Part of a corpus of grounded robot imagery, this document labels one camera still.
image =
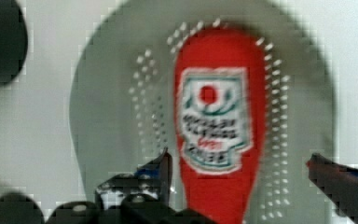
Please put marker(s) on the black pan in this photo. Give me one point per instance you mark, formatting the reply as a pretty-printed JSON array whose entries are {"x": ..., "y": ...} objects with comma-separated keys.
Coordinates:
[{"x": 13, "y": 41}]

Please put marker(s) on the green plastic strainer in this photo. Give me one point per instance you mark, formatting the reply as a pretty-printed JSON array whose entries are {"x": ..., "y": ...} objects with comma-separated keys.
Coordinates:
[{"x": 122, "y": 100}]

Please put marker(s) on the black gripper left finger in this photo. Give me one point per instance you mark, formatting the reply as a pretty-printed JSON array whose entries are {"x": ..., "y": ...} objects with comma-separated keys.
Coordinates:
[{"x": 138, "y": 198}]

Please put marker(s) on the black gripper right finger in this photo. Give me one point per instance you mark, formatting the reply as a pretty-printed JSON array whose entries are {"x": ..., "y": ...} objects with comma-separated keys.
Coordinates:
[{"x": 338, "y": 182}]

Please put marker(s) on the red plush ketchup bottle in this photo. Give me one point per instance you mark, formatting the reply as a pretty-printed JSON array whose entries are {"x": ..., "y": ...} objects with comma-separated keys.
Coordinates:
[{"x": 220, "y": 110}]

